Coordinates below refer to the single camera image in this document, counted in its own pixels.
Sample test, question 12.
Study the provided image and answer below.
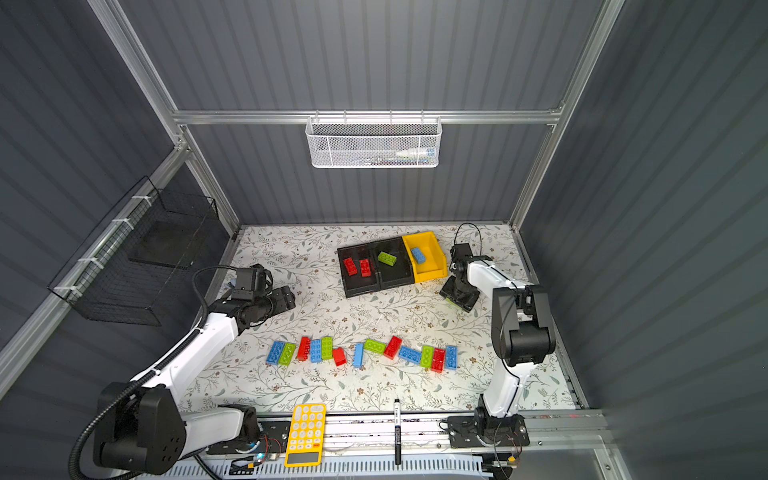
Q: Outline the green lego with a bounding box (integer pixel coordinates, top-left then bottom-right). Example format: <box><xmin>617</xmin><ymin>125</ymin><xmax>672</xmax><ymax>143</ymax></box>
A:
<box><xmin>321</xmin><ymin>337</ymin><xmax>333</xmax><ymax>360</ymax></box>
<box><xmin>419</xmin><ymin>345</ymin><xmax>435</xmax><ymax>369</ymax></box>
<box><xmin>364</xmin><ymin>339</ymin><xmax>387</xmax><ymax>355</ymax></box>
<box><xmin>377</xmin><ymin>251</ymin><xmax>397</xmax><ymax>267</ymax></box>
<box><xmin>278</xmin><ymin>343</ymin><xmax>297</xmax><ymax>366</ymax></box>

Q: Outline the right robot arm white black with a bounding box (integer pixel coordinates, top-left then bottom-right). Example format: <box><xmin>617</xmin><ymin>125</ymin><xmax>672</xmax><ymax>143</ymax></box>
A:
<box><xmin>441</xmin><ymin>256</ymin><xmax>556</xmax><ymax>441</ymax></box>

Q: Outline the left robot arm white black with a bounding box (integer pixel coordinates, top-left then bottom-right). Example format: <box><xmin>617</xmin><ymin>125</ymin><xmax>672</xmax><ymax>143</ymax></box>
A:
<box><xmin>67</xmin><ymin>264</ymin><xmax>296</xmax><ymax>479</ymax></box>

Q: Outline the yellow bin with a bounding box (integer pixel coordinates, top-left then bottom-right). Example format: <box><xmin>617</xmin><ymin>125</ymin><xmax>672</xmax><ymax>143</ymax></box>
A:
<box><xmin>402</xmin><ymin>231</ymin><xmax>448</xmax><ymax>283</ymax></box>

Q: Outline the black bin middle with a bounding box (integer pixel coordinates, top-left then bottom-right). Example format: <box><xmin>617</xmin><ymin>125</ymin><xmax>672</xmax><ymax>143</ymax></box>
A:
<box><xmin>369</xmin><ymin>237</ymin><xmax>414</xmax><ymax>290</ymax></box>

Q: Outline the black bin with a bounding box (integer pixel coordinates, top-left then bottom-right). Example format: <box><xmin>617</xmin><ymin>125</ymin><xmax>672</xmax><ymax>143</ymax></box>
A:
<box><xmin>369</xmin><ymin>237</ymin><xmax>414</xmax><ymax>290</ymax></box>
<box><xmin>337</xmin><ymin>244</ymin><xmax>380</xmax><ymax>298</ymax></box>

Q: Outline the black bin left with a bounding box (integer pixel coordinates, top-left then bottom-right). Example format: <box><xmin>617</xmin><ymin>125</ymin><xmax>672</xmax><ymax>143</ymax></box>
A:
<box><xmin>337</xmin><ymin>244</ymin><xmax>380</xmax><ymax>298</ymax></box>

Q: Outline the thin blue lego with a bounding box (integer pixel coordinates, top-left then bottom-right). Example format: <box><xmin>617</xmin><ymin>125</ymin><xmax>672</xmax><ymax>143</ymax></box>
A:
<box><xmin>353</xmin><ymin>343</ymin><xmax>364</xmax><ymax>369</ymax></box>

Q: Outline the black marker pen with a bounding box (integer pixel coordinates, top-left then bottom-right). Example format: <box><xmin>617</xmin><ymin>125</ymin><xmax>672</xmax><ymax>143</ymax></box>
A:
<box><xmin>393</xmin><ymin>398</ymin><xmax>402</xmax><ymax>466</ymax></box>

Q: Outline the white tube in basket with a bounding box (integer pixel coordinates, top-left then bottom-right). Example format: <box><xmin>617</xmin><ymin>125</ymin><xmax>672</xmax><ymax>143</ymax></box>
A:
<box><xmin>395</xmin><ymin>147</ymin><xmax>438</xmax><ymax>161</ymax></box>

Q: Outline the yellow calculator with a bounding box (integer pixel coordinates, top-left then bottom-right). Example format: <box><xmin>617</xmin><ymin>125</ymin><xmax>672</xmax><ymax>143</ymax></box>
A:
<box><xmin>284</xmin><ymin>403</ymin><xmax>327</xmax><ymax>468</ymax></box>

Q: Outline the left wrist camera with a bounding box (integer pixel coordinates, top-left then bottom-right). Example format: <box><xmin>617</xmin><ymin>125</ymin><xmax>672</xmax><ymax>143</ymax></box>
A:
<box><xmin>231</xmin><ymin>264</ymin><xmax>273</xmax><ymax>302</ymax></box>

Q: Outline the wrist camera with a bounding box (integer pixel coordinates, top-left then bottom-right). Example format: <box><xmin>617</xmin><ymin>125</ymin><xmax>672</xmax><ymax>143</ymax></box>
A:
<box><xmin>450</xmin><ymin>242</ymin><xmax>473</xmax><ymax>262</ymax></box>
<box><xmin>231</xmin><ymin>264</ymin><xmax>273</xmax><ymax>302</ymax></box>

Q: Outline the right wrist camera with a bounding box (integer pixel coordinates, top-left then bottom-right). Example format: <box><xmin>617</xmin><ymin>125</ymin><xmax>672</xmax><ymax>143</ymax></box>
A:
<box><xmin>450</xmin><ymin>242</ymin><xmax>473</xmax><ymax>262</ymax></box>

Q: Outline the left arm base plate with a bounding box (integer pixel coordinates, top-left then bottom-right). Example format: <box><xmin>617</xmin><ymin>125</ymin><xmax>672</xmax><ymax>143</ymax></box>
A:
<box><xmin>205</xmin><ymin>420</ymin><xmax>290</xmax><ymax>455</ymax></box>

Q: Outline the black wire basket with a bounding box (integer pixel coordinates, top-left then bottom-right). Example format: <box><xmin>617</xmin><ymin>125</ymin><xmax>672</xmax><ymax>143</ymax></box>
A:
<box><xmin>48</xmin><ymin>181</ymin><xmax>220</xmax><ymax>327</ymax></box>

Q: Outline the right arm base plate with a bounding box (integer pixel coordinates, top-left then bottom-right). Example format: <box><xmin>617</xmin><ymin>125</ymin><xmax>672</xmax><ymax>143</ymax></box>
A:
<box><xmin>440</xmin><ymin>414</ymin><xmax>530</xmax><ymax>449</ymax></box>

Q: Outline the white wire basket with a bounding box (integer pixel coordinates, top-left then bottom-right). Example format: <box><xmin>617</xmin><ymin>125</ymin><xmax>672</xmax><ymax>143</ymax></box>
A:
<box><xmin>305</xmin><ymin>117</ymin><xmax>443</xmax><ymax>169</ymax></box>

